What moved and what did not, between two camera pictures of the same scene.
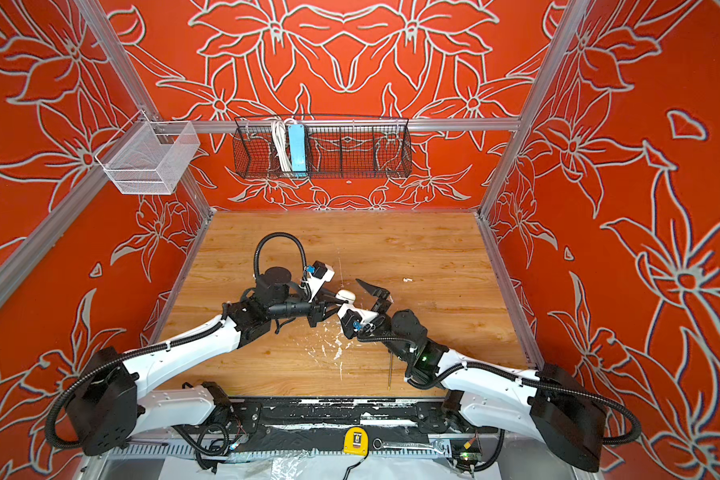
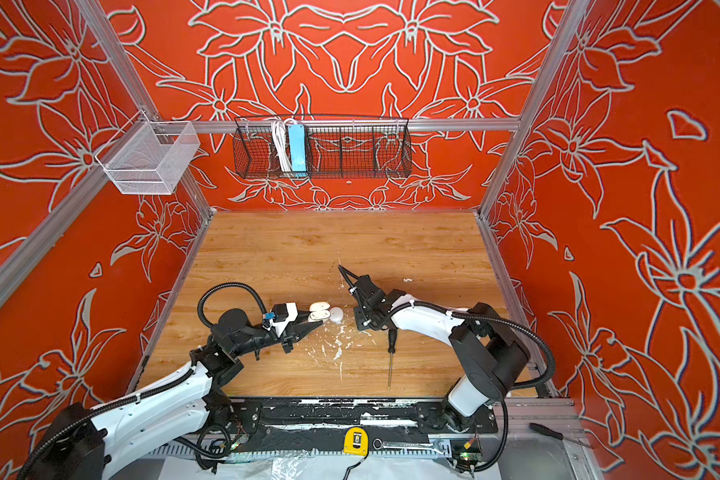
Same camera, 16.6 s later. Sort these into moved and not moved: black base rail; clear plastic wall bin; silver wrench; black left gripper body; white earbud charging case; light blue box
Moved: black left gripper body; white earbud charging case
Not moved: light blue box; clear plastic wall bin; black base rail; silver wrench
